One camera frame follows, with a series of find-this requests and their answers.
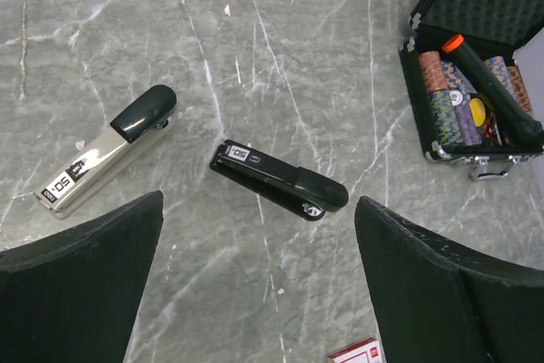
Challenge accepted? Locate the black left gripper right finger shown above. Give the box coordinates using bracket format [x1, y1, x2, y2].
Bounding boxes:
[354, 196, 543, 362]

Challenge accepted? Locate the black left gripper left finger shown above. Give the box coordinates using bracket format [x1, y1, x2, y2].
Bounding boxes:
[1, 190, 163, 362]

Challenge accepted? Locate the beige and black stapler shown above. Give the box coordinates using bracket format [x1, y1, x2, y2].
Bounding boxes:
[33, 84, 178, 219]

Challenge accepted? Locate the red white staple box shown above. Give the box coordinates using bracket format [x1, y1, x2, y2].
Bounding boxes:
[327, 337, 384, 363]

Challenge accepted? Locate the black tube with orange cap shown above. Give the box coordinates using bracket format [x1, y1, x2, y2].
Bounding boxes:
[442, 34, 543, 148]

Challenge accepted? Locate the yellow round chip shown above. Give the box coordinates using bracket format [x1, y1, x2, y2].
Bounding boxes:
[469, 98, 486, 128]

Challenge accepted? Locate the black poker chip case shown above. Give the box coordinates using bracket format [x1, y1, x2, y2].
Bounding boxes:
[399, 0, 543, 182]

